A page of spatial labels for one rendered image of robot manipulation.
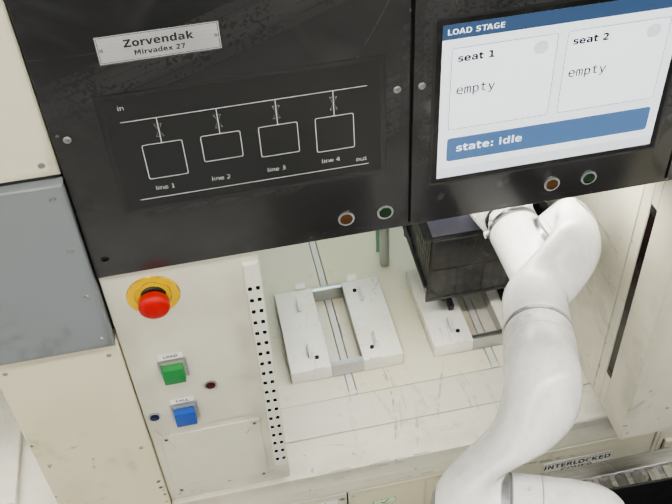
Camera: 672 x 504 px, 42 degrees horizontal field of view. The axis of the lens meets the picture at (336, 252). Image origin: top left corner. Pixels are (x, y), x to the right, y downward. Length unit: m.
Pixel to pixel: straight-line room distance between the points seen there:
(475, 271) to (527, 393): 0.64
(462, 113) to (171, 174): 0.34
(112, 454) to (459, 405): 0.61
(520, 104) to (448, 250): 0.54
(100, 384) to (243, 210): 0.35
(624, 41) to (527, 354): 0.37
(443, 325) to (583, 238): 0.49
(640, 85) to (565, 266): 0.27
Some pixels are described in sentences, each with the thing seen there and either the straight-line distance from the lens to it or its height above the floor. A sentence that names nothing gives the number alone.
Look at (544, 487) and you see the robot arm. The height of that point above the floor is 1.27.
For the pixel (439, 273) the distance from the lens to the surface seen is 1.60.
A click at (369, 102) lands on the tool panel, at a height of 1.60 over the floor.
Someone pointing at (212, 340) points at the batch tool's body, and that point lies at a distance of 1.23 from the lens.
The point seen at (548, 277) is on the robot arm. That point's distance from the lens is 1.21.
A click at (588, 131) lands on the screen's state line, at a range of 1.13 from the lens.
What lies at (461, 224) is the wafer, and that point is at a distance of 1.68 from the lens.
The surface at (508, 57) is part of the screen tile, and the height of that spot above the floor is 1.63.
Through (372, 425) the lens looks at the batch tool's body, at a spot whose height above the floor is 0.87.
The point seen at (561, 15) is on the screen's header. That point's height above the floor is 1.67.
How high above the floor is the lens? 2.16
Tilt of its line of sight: 44 degrees down
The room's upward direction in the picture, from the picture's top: 4 degrees counter-clockwise
